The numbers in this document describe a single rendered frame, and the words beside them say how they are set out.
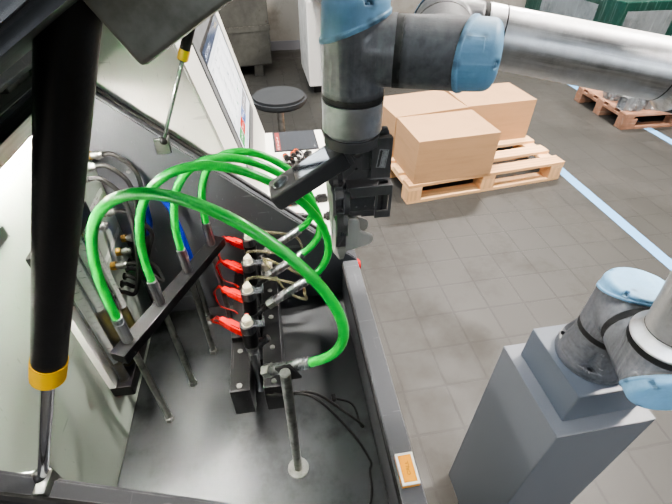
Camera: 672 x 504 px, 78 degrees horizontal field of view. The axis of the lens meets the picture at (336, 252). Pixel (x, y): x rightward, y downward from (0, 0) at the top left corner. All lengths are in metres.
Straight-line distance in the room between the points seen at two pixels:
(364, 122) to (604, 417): 0.87
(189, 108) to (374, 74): 0.50
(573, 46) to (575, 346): 0.62
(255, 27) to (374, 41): 4.95
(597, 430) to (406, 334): 1.21
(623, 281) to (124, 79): 0.99
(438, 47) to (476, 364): 1.78
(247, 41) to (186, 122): 4.54
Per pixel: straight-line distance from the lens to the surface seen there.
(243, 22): 5.38
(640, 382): 0.84
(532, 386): 1.12
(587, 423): 1.12
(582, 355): 1.02
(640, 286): 0.94
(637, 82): 0.68
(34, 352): 0.28
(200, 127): 0.92
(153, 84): 0.90
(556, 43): 0.63
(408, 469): 0.77
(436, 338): 2.16
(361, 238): 0.62
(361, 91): 0.49
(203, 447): 0.96
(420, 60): 0.48
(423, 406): 1.94
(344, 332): 0.53
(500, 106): 3.60
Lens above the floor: 1.67
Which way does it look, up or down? 41 degrees down
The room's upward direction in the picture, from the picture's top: straight up
